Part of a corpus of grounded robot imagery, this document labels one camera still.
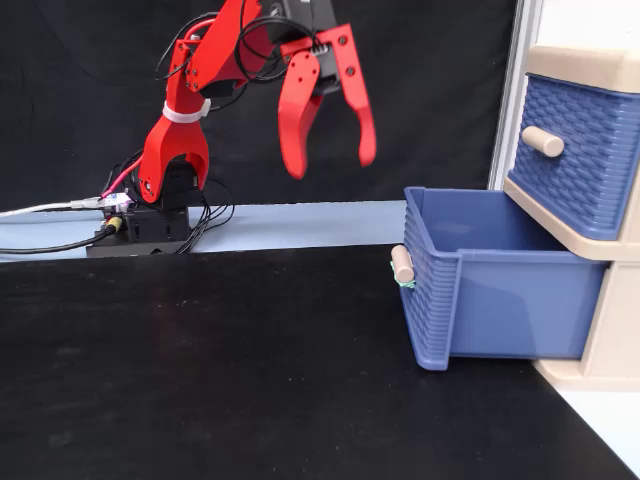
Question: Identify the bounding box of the black rectangular table mat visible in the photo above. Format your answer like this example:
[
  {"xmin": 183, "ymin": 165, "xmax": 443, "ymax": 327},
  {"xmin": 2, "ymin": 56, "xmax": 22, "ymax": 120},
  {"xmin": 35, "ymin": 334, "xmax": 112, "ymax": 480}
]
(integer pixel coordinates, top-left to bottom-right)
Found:
[{"xmin": 0, "ymin": 243, "xmax": 639, "ymax": 480}]

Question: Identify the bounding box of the black backdrop cloth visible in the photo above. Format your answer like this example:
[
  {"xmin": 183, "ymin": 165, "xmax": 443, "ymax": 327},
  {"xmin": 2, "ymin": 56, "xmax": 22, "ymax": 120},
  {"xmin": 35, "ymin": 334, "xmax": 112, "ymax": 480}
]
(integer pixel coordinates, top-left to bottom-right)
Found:
[{"xmin": 0, "ymin": 0, "xmax": 519, "ymax": 213}]

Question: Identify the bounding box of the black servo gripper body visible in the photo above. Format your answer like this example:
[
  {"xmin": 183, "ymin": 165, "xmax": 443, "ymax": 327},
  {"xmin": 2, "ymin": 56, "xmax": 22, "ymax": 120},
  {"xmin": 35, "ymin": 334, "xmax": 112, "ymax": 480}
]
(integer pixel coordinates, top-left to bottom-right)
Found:
[{"xmin": 259, "ymin": 0, "xmax": 344, "ymax": 98}]

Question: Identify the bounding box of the thin black base wire bundle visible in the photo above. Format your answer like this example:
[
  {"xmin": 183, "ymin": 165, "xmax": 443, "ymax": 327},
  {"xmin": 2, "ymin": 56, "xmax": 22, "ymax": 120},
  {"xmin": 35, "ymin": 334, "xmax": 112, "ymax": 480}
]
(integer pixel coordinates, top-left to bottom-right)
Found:
[{"xmin": 172, "ymin": 177, "xmax": 236, "ymax": 255}]

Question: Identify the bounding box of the thick black power cable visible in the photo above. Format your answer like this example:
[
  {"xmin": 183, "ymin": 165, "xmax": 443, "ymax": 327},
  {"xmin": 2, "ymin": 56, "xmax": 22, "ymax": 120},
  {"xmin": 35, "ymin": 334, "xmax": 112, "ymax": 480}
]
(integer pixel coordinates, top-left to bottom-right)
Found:
[{"xmin": 0, "ymin": 215, "xmax": 125, "ymax": 255}]

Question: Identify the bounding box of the beige plastic drawer cabinet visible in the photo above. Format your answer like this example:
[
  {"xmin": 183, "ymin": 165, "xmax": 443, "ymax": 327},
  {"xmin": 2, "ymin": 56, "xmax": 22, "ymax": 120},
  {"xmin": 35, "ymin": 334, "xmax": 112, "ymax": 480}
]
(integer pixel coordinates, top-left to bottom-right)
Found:
[{"xmin": 502, "ymin": 44, "xmax": 640, "ymax": 392}]

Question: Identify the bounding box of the green rubber band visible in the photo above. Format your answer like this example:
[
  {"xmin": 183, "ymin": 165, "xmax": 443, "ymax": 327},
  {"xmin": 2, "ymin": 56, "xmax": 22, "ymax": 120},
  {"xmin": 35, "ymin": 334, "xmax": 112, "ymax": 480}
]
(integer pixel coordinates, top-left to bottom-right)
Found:
[{"xmin": 389, "ymin": 260, "xmax": 417, "ymax": 290}]

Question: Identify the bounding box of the white strap on arm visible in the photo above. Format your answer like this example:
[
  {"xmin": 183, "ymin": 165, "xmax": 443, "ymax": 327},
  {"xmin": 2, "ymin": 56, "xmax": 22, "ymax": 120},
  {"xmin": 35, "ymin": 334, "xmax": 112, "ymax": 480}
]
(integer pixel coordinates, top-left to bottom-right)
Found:
[{"xmin": 162, "ymin": 98, "xmax": 212, "ymax": 124}]

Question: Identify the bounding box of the thin black arm servo wire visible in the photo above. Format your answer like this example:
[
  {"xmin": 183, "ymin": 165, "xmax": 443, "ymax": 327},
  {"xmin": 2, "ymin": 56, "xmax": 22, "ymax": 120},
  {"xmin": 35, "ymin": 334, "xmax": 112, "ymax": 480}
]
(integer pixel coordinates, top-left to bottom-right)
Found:
[{"xmin": 153, "ymin": 16, "xmax": 321, "ymax": 110}]

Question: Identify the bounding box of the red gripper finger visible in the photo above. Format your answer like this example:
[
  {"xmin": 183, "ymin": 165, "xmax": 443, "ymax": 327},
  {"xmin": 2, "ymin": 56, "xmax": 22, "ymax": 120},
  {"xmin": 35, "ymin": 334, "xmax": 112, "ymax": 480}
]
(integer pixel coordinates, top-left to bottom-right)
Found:
[
  {"xmin": 277, "ymin": 49, "xmax": 325, "ymax": 180},
  {"xmin": 315, "ymin": 22, "xmax": 378, "ymax": 168}
]

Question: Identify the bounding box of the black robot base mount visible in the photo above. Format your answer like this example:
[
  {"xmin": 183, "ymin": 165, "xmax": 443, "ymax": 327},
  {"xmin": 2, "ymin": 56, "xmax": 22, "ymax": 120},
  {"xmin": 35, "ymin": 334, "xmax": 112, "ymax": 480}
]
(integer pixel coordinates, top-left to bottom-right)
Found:
[{"xmin": 86, "ymin": 162, "xmax": 197, "ymax": 259}]

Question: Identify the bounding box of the silver translucent USB cable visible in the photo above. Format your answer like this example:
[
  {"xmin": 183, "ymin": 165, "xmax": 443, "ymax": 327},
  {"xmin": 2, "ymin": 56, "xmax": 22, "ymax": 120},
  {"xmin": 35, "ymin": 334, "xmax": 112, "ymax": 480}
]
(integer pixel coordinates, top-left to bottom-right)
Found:
[{"xmin": 0, "ymin": 198, "xmax": 105, "ymax": 218}]

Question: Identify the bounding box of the blue drawer green-banded handle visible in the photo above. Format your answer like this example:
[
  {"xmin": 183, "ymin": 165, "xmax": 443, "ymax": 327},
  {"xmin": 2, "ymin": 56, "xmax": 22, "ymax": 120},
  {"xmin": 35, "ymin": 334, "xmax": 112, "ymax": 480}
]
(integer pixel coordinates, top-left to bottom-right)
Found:
[{"xmin": 389, "ymin": 186, "xmax": 609, "ymax": 373}]

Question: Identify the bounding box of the small controller circuit board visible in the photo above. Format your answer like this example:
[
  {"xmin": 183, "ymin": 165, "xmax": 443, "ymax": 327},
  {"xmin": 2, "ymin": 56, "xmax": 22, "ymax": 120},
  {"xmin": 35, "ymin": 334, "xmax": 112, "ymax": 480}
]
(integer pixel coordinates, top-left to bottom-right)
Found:
[{"xmin": 101, "ymin": 192, "xmax": 134, "ymax": 211}]

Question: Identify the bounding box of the blue woven-pattern drawer plain handle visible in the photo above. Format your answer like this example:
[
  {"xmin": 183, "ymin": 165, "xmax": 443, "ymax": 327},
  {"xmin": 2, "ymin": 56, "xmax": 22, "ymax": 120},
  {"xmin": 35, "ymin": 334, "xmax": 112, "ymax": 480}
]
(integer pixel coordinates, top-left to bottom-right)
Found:
[{"xmin": 506, "ymin": 72, "xmax": 640, "ymax": 241}]

